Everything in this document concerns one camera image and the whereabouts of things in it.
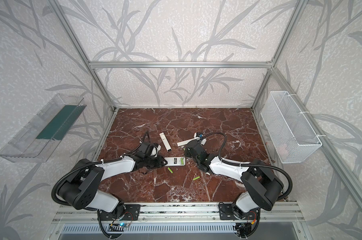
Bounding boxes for white battery cover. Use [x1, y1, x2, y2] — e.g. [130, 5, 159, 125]
[177, 139, 195, 147]

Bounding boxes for red white remote control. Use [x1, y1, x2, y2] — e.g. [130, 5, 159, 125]
[164, 157, 186, 167]

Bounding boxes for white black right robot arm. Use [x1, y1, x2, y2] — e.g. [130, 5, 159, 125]
[185, 140, 284, 219]

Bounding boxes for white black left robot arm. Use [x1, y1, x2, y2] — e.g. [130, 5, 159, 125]
[51, 142, 167, 219]

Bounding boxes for green circuit board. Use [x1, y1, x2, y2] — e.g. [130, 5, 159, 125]
[110, 223, 131, 228]

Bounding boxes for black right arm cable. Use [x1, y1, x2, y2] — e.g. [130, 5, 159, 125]
[200, 131, 293, 201]

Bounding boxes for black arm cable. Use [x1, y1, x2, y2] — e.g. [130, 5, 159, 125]
[50, 130, 151, 238]
[200, 131, 293, 201]

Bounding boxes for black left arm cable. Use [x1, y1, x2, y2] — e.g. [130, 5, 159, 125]
[50, 130, 151, 238]

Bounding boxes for white wire mesh basket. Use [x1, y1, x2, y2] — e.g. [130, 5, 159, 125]
[261, 91, 322, 164]

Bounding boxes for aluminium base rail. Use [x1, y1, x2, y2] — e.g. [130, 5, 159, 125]
[52, 202, 305, 224]

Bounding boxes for clear plastic wall tray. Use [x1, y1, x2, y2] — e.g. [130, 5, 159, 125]
[0, 94, 87, 163]

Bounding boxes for aluminium cage frame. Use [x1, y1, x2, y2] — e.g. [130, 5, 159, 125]
[47, 1, 362, 212]

